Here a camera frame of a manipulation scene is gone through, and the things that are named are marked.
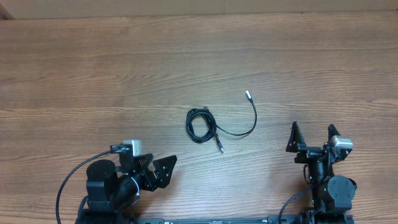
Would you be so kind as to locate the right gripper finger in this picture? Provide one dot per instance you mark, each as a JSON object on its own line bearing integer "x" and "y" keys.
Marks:
{"x": 296, "y": 141}
{"x": 332, "y": 131}

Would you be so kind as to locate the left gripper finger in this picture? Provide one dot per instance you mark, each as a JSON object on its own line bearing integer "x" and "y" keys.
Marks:
{"x": 163, "y": 171}
{"x": 142, "y": 162}

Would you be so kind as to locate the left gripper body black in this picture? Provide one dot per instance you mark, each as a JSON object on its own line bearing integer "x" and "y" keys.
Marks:
{"x": 145, "y": 182}

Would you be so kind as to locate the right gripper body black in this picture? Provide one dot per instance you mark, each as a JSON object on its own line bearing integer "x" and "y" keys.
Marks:
{"x": 306, "y": 154}

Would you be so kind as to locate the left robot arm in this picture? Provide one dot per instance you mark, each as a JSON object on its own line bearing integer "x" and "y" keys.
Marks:
{"x": 113, "y": 189}

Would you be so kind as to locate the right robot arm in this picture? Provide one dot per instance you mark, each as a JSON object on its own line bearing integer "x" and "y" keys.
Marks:
{"x": 332, "y": 194}

